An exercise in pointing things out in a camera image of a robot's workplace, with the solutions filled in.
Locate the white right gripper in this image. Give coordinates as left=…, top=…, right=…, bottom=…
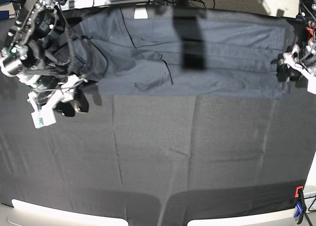
left=28, top=75, right=89, bottom=129

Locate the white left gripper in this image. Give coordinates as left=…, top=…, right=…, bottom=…
left=271, top=44, right=316, bottom=94

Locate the dark grey t-shirt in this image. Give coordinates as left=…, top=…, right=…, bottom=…
left=45, top=7, right=292, bottom=100

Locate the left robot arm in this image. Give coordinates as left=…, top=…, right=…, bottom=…
left=277, top=0, right=316, bottom=95

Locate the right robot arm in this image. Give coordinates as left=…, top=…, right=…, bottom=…
left=0, top=0, right=89, bottom=129

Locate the red clamp far right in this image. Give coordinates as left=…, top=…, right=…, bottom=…
left=306, top=27, right=314, bottom=40

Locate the blue clamp far right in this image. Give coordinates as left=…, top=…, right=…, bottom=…
left=295, top=13, right=305, bottom=23

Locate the black table cloth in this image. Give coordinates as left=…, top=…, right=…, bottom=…
left=0, top=7, right=316, bottom=226

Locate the red blue clamp near right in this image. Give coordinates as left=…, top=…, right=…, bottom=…
left=293, top=186, right=313, bottom=226

